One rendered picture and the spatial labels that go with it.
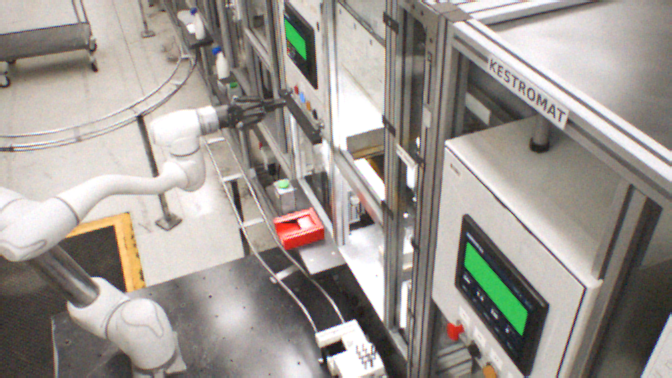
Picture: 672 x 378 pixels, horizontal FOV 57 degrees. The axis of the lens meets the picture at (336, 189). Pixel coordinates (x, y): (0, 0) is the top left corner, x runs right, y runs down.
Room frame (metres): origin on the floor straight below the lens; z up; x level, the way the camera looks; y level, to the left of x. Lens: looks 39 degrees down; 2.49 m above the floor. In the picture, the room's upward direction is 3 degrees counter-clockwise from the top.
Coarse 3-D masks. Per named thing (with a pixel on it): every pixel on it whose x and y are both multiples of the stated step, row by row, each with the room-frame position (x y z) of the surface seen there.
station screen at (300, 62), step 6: (288, 18) 1.84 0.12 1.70; (294, 24) 1.79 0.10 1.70; (300, 30) 1.74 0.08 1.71; (300, 36) 1.74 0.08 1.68; (288, 42) 1.86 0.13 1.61; (288, 48) 1.87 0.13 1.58; (294, 48) 1.81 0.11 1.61; (288, 54) 1.88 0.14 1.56; (294, 54) 1.81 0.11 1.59; (300, 54) 1.76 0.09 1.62; (306, 54) 1.70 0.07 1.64; (294, 60) 1.82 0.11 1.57; (300, 60) 1.76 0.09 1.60; (306, 60) 1.70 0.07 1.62; (300, 66) 1.76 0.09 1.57; (306, 66) 1.71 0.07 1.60; (306, 72) 1.71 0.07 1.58; (306, 78) 1.72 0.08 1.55
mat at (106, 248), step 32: (96, 224) 2.84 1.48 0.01; (128, 224) 2.83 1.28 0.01; (0, 256) 2.59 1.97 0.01; (96, 256) 2.55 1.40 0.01; (128, 256) 2.54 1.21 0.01; (0, 288) 2.34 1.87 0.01; (32, 288) 2.33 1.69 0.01; (128, 288) 2.29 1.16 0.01; (0, 320) 2.11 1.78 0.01; (32, 320) 2.10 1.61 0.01; (0, 352) 1.91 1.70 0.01; (32, 352) 1.90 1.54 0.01
